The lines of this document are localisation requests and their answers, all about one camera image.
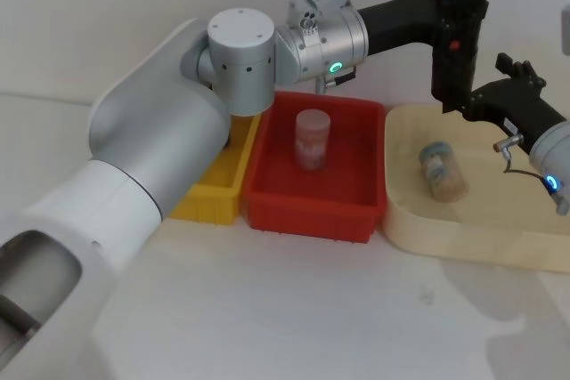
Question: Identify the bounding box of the yellow plastic bin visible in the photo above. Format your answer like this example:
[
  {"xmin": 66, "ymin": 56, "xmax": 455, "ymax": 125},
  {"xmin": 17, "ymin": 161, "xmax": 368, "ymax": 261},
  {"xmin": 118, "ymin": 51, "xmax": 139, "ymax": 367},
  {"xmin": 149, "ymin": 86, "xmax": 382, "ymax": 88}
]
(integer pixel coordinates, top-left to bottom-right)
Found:
[{"xmin": 168, "ymin": 110, "xmax": 265, "ymax": 226}]

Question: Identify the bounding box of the clear jar with red label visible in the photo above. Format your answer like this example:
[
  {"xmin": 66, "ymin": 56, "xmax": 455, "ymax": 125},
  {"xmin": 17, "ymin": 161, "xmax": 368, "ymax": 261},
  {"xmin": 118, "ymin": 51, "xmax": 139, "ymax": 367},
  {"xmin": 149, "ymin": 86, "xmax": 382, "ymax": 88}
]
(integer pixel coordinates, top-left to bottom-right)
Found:
[{"xmin": 294, "ymin": 108, "xmax": 332, "ymax": 172}]

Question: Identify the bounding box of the clear jar with green lid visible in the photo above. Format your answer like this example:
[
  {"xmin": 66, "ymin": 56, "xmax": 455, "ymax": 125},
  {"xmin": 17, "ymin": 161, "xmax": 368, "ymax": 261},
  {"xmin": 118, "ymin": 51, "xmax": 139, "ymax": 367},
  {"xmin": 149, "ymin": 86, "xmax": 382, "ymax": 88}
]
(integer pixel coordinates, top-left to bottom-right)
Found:
[{"xmin": 418, "ymin": 141, "xmax": 470, "ymax": 204}]

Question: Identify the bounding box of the pale wooden tray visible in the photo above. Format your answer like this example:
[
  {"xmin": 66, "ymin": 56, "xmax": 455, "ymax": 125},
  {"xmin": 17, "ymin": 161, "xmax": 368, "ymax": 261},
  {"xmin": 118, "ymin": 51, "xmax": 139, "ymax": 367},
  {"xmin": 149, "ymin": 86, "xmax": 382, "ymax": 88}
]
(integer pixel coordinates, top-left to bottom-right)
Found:
[{"xmin": 382, "ymin": 102, "xmax": 570, "ymax": 275}]

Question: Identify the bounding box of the red plastic bin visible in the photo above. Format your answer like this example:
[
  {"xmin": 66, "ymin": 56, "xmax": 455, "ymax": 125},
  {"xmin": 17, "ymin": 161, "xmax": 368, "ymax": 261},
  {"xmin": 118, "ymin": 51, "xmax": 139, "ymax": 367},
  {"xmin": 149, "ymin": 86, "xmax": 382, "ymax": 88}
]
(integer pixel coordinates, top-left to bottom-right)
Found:
[{"xmin": 240, "ymin": 90, "xmax": 387, "ymax": 246}]

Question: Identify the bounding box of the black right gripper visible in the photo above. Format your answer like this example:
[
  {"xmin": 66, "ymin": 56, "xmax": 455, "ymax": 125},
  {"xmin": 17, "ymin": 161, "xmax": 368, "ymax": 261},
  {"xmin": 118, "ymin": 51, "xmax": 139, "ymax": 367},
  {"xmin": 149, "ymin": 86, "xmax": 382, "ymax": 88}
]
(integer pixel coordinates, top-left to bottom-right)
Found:
[{"xmin": 461, "ymin": 52, "xmax": 570, "ymax": 153}]

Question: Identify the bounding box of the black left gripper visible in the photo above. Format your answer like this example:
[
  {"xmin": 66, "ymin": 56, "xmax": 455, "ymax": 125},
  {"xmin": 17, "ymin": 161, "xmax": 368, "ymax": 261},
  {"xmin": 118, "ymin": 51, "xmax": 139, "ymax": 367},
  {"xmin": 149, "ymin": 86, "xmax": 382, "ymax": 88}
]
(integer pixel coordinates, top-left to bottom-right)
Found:
[{"xmin": 357, "ymin": 0, "xmax": 443, "ymax": 56}]

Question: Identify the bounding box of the thin cable with silver plug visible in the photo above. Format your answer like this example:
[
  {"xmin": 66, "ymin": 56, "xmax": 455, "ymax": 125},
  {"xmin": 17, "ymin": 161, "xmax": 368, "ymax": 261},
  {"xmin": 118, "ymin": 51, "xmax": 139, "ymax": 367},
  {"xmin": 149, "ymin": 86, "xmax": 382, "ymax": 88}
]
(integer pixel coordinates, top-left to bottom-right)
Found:
[
  {"xmin": 314, "ymin": 69, "xmax": 358, "ymax": 94},
  {"xmin": 492, "ymin": 133, "xmax": 551, "ymax": 186}
]

